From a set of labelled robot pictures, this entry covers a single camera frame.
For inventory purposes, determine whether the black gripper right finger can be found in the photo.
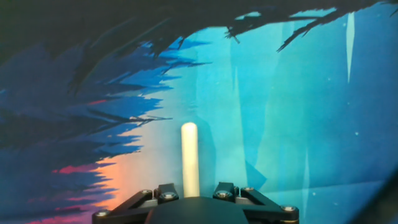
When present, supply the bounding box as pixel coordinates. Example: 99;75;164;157
213;182;300;224

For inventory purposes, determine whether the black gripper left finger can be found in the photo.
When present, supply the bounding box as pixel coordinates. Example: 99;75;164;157
91;182;180;224

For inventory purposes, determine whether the pale wooden drumstick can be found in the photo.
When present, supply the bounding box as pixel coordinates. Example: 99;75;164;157
180;121;200;198

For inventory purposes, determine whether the night sky forest printed cloth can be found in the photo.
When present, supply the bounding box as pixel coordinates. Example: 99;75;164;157
0;0;398;224

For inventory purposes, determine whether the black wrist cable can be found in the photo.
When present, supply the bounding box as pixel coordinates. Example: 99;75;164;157
348;167;398;224

